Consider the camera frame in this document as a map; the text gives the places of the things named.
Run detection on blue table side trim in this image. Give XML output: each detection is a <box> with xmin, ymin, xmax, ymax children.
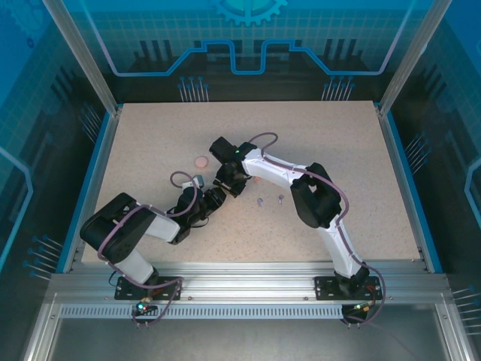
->
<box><xmin>375</xmin><ymin>101</ymin><xmax>443</xmax><ymax>274</ymax></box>
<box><xmin>56</xmin><ymin>107</ymin><xmax>123</xmax><ymax>274</ymax></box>

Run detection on grey metal bottom panel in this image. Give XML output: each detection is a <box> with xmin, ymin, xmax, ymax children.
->
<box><xmin>48</xmin><ymin>317</ymin><xmax>452</xmax><ymax>361</ymax></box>

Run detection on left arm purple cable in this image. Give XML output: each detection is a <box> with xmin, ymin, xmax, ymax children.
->
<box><xmin>96</xmin><ymin>171</ymin><xmax>200</xmax><ymax>328</ymax></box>

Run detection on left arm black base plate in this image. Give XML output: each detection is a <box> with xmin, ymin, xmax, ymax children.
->
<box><xmin>114</xmin><ymin>276</ymin><xmax>183</xmax><ymax>302</ymax></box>

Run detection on aluminium frame rail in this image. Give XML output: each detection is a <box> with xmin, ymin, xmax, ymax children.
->
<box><xmin>48</xmin><ymin>261</ymin><xmax>452</xmax><ymax>305</ymax></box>

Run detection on slotted grey cable duct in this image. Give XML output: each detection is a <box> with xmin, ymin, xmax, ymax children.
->
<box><xmin>59</xmin><ymin>303</ymin><xmax>377</xmax><ymax>320</ymax></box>

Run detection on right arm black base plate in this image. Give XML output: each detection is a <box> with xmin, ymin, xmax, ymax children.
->
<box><xmin>314</xmin><ymin>276</ymin><xmax>380</xmax><ymax>302</ymax></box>

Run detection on aluminium corner post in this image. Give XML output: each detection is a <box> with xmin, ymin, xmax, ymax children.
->
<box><xmin>41</xmin><ymin>0</ymin><xmax>123</xmax><ymax>116</ymax></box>
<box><xmin>377</xmin><ymin>0</ymin><xmax>452</xmax><ymax>116</ymax></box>

